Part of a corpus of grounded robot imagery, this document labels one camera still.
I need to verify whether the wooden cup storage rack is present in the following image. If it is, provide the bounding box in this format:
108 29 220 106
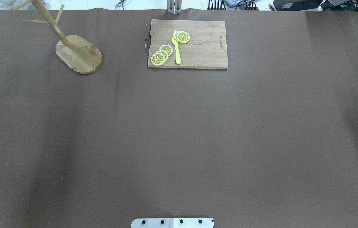
11 0 103 74

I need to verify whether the yellow plastic knife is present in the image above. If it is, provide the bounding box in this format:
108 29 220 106
172 30 182 65

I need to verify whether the lemon slice middle of trio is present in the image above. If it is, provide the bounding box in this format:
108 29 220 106
157 50 169 60

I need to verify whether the lemon slice back of trio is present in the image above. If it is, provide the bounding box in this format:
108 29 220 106
159 44 173 56

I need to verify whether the wooden cutting board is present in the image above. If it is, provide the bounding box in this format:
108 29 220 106
148 19 228 70

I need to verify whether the lemon slice top of pair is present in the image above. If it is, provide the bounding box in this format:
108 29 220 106
175 31 190 43

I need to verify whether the brown table mat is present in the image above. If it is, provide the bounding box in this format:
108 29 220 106
0 9 358 228

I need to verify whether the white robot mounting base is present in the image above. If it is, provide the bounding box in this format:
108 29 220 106
131 218 215 228

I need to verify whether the aluminium frame post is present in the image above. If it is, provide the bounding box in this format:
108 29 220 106
167 0 183 15

